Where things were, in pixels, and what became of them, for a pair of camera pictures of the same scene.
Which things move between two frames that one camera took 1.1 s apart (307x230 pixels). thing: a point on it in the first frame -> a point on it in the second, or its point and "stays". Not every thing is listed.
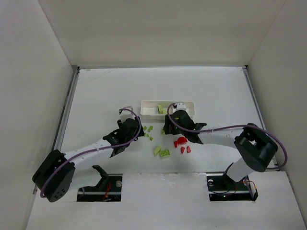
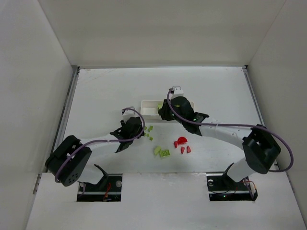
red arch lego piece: [181, 140] stays
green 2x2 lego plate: [164, 153] stays
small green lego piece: [150, 128] stays
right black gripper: [169, 127] -> [166, 112]
